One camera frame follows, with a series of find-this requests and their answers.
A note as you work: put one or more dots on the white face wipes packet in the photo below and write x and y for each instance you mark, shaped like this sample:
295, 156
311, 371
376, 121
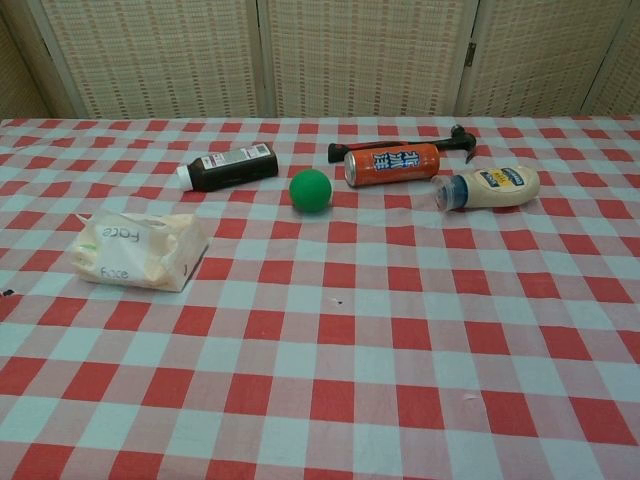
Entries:
135, 252

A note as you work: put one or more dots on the green ball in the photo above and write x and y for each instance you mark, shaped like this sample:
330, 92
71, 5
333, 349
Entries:
310, 189

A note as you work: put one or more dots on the orange soda can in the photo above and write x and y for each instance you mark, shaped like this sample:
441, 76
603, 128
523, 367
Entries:
392, 164

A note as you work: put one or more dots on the red white checkered tablecloth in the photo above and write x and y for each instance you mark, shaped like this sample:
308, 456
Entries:
320, 350

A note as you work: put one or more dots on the dark brown bottle white cap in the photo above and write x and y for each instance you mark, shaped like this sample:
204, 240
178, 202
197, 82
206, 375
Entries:
235, 167

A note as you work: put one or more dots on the black red claw hammer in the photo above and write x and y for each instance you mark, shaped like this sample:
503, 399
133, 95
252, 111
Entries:
457, 136

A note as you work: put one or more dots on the cream mayonnaise squeeze bottle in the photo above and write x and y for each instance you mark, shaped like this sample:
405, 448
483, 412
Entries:
495, 186

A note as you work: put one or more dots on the woven folding screen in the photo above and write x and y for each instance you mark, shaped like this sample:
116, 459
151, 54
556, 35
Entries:
320, 55

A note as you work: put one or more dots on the metal screen hinge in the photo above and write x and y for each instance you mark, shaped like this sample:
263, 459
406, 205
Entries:
470, 54

